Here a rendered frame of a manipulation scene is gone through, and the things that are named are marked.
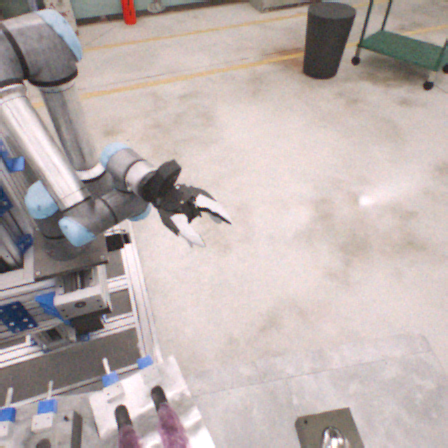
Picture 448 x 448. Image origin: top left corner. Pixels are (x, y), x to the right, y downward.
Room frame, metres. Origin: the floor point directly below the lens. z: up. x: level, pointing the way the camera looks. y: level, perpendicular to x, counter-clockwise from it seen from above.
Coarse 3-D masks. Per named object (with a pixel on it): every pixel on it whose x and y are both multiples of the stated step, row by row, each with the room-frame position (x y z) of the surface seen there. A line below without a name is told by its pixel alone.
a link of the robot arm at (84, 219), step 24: (0, 48) 0.76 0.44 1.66; (0, 72) 0.73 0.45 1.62; (0, 96) 0.70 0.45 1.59; (24, 96) 0.73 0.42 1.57; (0, 120) 0.69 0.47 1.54; (24, 120) 0.68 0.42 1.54; (24, 144) 0.65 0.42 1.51; (48, 144) 0.66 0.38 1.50; (48, 168) 0.62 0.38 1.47; (72, 168) 0.66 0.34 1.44; (48, 192) 0.61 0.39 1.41; (72, 192) 0.60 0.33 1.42; (72, 216) 0.57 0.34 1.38; (96, 216) 0.58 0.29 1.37; (72, 240) 0.53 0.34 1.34
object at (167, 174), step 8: (176, 160) 0.55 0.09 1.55; (160, 168) 0.53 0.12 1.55; (168, 168) 0.53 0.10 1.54; (176, 168) 0.53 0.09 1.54; (160, 176) 0.52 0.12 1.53; (168, 176) 0.52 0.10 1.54; (176, 176) 0.54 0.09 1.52; (152, 184) 0.55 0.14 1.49; (160, 184) 0.52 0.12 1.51; (168, 184) 0.54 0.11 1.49; (152, 192) 0.56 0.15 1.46; (160, 192) 0.54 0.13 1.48
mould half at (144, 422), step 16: (160, 368) 0.43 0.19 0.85; (176, 368) 0.43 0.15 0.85; (128, 384) 0.38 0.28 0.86; (160, 384) 0.38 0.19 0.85; (176, 384) 0.38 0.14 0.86; (96, 400) 0.34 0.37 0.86; (128, 400) 0.34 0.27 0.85; (144, 400) 0.33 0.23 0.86; (176, 400) 0.33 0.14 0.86; (192, 400) 0.33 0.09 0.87; (96, 416) 0.29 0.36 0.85; (112, 416) 0.29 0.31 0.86; (144, 416) 0.29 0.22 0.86; (192, 416) 0.28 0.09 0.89; (112, 432) 0.25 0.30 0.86; (144, 432) 0.25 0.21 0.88; (192, 432) 0.24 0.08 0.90
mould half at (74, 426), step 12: (72, 408) 0.30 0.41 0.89; (24, 420) 0.28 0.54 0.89; (60, 420) 0.28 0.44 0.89; (72, 420) 0.28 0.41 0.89; (24, 432) 0.25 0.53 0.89; (48, 432) 0.25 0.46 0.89; (60, 432) 0.25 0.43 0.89; (72, 432) 0.25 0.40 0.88; (0, 444) 0.22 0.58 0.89; (12, 444) 0.22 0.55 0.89; (24, 444) 0.22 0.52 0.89; (36, 444) 0.22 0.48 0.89; (60, 444) 0.22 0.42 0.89; (72, 444) 0.22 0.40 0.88
